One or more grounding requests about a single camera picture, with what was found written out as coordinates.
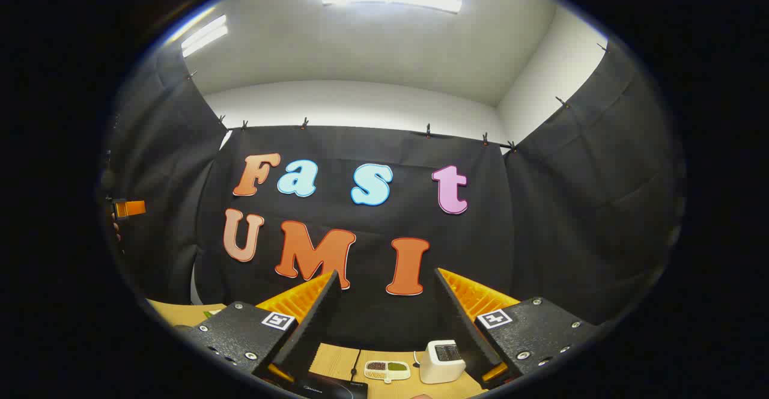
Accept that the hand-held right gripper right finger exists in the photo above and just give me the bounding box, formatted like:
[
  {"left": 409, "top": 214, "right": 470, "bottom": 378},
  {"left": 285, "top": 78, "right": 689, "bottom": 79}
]
[{"left": 434, "top": 267, "right": 601, "bottom": 391}]

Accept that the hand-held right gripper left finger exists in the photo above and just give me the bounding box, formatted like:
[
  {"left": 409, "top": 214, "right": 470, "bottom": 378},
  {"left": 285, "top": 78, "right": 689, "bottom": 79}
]
[{"left": 180, "top": 270, "right": 341, "bottom": 385}]

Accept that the black induction cooktop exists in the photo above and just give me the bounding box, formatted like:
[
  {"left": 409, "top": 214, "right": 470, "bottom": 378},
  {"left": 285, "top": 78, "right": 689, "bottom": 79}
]
[{"left": 297, "top": 372, "right": 368, "bottom": 399}]

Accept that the white divided bean dish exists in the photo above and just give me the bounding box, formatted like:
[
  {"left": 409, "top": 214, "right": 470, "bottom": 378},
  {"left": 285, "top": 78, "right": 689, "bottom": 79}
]
[{"left": 364, "top": 360, "right": 412, "bottom": 384}]

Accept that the black backdrop cloth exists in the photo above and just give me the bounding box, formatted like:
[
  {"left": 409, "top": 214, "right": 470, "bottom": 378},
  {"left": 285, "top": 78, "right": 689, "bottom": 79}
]
[{"left": 99, "top": 38, "right": 685, "bottom": 352}]

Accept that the small ceiling light panel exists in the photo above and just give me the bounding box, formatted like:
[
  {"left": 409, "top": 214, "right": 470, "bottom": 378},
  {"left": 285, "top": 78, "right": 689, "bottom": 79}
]
[{"left": 180, "top": 14, "right": 229, "bottom": 58}]

